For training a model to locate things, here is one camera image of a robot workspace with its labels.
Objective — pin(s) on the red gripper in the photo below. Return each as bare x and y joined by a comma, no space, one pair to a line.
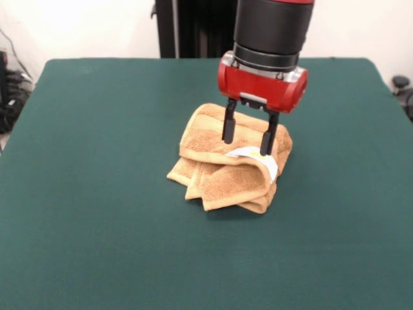
258,84

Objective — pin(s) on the tan terry towel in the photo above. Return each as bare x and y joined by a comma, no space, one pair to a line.
226,184

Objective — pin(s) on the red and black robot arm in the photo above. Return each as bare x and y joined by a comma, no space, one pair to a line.
271,26

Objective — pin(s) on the dark green table cloth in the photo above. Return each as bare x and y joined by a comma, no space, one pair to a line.
96,226

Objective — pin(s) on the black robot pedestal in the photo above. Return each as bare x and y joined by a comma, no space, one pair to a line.
193,29

